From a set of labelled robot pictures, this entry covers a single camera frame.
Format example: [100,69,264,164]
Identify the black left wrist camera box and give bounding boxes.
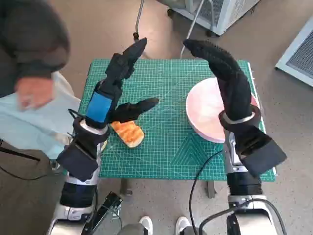
[56,138,100,182]

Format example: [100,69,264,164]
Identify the white cabinet with grille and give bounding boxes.
[156,0,261,36]

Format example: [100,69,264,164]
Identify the long black arm cable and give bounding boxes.
[189,149,224,235]

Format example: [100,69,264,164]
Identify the black metal frame bar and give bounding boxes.
[83,192,123,235]

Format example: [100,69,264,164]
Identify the grey metal chair leg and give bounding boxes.
[179,0,208,59]

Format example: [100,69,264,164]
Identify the white framed grille panel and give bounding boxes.
[275,17,313,88]

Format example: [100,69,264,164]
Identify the grey table leg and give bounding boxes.
[206,181,217,199]
[120,179,134,196]

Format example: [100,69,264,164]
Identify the black floor cable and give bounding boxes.
[0,166,37,181]

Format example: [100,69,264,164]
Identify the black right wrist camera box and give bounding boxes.
[234,127,287,178]

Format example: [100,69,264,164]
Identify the long toasted bread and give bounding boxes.
[110,120,145,148]

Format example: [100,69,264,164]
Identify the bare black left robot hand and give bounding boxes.
[83,37,160,129]

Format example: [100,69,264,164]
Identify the green cutting mat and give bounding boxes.
[79,58,276,182]

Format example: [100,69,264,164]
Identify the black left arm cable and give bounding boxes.
[67,109,83,120]

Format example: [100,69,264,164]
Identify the pink bowl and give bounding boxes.
[185,78,260,142]

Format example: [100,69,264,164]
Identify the person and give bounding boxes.
[0,0,81,172]

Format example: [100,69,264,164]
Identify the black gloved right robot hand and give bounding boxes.
[182,39,254,122]

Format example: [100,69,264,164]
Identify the white shoe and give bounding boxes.
[175,215,191,235]
[138,215,154,235]

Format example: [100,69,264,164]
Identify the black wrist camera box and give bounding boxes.
[234,127,287,178]
[56,138,100,182]

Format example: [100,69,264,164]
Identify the person's hand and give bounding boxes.
[14,77,56,111]

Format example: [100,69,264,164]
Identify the thick black looped arm cable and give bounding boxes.
[198,195,287,235]

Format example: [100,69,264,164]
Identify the metal chair leg with caster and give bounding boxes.
[132,0,145,41]

